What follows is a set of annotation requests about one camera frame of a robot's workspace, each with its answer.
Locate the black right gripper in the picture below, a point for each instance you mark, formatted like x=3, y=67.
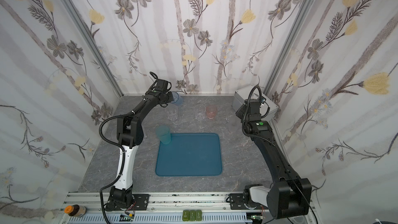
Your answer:
x=241, y=112

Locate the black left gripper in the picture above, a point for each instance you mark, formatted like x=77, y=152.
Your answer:
x=169, y=97

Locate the blue transparent tall cup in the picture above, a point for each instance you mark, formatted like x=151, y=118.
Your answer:
x=177, y=99

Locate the clear faceted glass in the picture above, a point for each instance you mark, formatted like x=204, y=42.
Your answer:
x=234, y=124
x=172, y=112
x=200, y=112

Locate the teal transparent cup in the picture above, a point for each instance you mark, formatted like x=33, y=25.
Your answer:
x=163, y=133

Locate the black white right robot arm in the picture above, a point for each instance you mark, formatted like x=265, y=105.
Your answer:
x=289, y=195

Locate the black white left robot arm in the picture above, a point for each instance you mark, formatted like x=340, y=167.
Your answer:
x=129, y=135

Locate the teal plastic tray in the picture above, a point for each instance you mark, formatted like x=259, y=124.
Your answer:
x=190, y=154

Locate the pink transparent cup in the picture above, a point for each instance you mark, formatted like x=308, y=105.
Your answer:
x=211, y=111

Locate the green button box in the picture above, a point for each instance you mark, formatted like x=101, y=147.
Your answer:
x=192, y=216

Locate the orange capped bottle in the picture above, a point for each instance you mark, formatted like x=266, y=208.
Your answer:
x=75, y=210

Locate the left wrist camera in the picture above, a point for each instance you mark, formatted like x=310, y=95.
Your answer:
x=162, y=85

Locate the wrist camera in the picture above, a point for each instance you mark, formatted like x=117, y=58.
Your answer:
x=162, y=85
x=256, y=105

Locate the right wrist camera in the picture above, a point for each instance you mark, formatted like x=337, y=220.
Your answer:
x=256, y=105

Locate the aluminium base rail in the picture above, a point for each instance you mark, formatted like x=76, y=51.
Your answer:
x=173, y=202

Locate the white perforated cable duct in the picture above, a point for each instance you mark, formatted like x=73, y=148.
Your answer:
x=176, y=218

